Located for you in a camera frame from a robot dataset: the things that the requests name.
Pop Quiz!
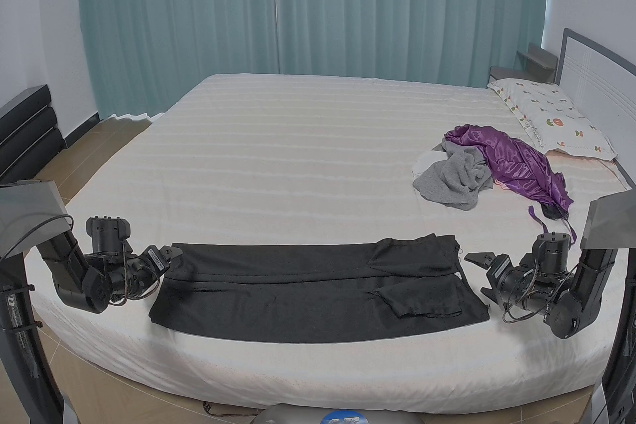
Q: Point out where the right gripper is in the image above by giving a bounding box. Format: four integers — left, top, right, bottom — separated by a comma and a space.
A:
464, 251, 530, 311

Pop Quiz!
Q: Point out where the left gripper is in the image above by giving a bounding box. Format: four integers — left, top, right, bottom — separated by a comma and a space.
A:
124, 244, 185, 302

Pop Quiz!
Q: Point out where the black T-shirt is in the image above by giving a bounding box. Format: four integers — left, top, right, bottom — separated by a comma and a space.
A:
149, 235, 491, 344

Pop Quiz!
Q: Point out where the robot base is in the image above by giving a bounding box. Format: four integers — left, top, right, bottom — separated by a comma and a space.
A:
251, 402, 416, 424

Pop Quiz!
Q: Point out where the bed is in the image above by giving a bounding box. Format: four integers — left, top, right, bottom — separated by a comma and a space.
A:
30, 27, 636, 415

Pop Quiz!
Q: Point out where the grey garment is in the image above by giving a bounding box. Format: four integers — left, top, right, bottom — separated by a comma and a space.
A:
412, 143, 496, 212

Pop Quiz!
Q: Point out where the purple satin garment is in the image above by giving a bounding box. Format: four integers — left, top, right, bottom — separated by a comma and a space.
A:
444, 124, 577, 245

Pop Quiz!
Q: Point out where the white garment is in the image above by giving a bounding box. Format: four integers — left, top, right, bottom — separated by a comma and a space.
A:
412, 149, 448, 178

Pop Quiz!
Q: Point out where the white printed pillow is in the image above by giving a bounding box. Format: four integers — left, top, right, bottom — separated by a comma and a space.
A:
487, 77, 617, 159

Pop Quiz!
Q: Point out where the black chest of drawers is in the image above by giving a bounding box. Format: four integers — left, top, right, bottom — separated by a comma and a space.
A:
0, 84, 65, 186

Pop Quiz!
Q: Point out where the grey bedside table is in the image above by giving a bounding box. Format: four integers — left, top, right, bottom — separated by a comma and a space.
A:
488, 43, 558, 85

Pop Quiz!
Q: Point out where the black cable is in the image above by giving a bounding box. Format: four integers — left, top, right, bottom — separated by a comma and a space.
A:
501, 297, 543, 326
203, 401, 259, 415
110, 238, 161, 304
0, 214, 75, 260

